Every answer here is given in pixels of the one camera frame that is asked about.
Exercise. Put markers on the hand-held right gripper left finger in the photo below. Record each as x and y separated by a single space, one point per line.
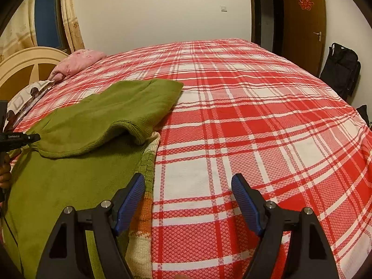
132 200

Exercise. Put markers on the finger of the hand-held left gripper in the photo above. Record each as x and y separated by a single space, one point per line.
20 137

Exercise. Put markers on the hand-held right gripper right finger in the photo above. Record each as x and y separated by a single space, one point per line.
245 202

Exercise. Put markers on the green striped knit sweater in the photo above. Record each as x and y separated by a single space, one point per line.
87 122

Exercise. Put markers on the person's left hand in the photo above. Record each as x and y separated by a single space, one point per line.
4 175

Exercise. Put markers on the white brown patterned pillow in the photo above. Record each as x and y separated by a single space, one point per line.
32 93

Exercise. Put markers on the cream wooden headboard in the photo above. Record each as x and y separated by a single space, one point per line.
17 66

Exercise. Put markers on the red plaid bed sheet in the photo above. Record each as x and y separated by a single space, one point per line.
232 122

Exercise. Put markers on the cream floral curtain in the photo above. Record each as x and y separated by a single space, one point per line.
17 32
71 14

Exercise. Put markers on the pink pillow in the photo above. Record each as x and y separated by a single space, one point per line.
78 61

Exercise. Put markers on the window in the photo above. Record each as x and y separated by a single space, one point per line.
48 14

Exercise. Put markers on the dark cloth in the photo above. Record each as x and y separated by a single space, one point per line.
364 114

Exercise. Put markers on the black bag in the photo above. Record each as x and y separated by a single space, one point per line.
341 69

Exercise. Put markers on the brown wooden door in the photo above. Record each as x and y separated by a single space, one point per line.
302 35

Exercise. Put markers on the red paper door decoration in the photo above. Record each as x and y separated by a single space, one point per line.
305 1

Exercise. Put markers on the wooden door frame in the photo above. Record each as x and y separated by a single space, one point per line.
251 8

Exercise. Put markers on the white wall switch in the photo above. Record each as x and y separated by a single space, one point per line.
223 8

